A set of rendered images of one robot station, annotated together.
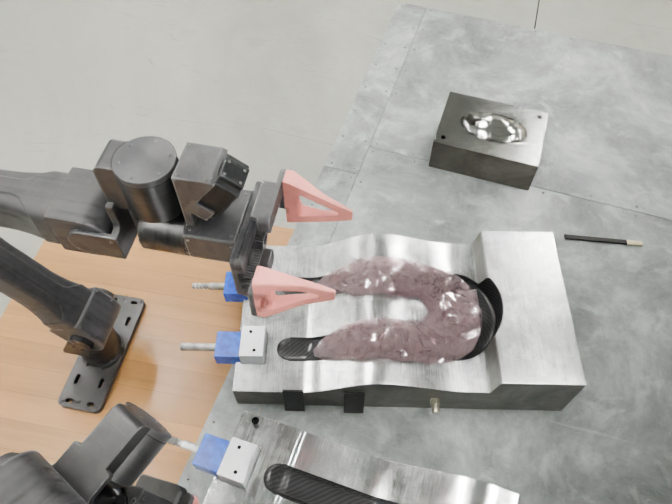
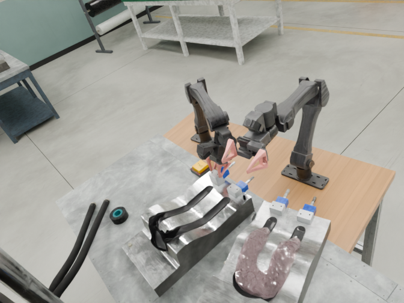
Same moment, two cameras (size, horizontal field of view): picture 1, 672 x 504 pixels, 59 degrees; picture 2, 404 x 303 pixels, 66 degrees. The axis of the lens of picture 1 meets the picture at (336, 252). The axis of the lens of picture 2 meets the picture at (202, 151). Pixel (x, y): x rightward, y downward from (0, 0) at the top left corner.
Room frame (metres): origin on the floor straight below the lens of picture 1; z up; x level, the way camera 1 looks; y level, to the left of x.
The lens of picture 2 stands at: (0.75, -0.57, 1.84)
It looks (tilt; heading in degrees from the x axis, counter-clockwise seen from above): 38 degrees down; 133
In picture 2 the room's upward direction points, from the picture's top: 18 degrees counter-clockwise
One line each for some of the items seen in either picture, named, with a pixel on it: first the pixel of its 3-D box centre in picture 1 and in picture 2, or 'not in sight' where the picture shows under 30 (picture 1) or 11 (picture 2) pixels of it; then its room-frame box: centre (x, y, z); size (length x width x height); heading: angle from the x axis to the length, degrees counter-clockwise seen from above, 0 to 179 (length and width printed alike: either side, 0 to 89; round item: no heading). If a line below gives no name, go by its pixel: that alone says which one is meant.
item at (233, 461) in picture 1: (207, 453); (243, 186); (0.21, 0.17, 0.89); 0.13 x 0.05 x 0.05; 71
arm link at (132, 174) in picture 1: (130, 191); (272, 117); (0.37, 0.20, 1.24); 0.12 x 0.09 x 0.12; 79
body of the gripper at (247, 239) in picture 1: (229, 234); (256, 143); (0.34, 0.11, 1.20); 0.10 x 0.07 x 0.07; 169
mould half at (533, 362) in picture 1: (399, 315); (268, 264); (0.43, -0.10, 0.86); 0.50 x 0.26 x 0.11; 89
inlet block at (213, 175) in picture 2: not in sight; (224, 171); (0.10, 0.21, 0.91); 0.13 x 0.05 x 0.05; 72
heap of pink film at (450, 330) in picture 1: (399, 306); (265, 256); (0.42, -0.10, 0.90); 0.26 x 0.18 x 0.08; 89
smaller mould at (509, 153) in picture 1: (488, 139); not in sight; (0.83, -0.30, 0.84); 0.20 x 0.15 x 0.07; 71
